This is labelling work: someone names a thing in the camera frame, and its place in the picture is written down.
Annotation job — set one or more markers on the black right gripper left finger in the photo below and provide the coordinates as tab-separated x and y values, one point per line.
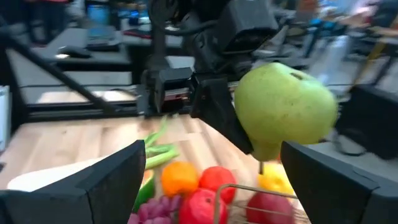
93	193

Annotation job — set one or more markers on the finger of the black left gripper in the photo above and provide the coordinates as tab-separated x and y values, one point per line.
370	121
224	112

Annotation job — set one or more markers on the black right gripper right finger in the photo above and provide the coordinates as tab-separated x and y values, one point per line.
342	199

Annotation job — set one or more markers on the green pear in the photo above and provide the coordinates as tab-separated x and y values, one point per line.
280	105

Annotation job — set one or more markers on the yellow apple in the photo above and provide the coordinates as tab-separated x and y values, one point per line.
275	180

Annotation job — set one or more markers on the small red tomato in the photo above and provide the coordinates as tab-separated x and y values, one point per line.
217	183

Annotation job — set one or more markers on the watermelon slice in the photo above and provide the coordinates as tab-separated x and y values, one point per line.
146	189

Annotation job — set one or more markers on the purple grape bunch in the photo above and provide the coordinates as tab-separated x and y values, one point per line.
155	211

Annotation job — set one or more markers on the orange mandarin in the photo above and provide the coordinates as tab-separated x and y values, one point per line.
179	182

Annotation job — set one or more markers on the dark grey side desk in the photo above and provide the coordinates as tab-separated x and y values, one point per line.
93	63

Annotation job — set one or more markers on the pink red apple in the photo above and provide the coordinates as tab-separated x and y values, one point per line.
200	208

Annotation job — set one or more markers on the black computer mouse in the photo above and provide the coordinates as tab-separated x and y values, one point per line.
74	51

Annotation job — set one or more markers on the white box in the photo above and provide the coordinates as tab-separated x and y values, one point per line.
3	118

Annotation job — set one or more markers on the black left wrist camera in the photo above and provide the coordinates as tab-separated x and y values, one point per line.
248	21

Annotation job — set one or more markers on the black aluminium table frame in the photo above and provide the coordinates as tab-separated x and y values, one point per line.
62	76

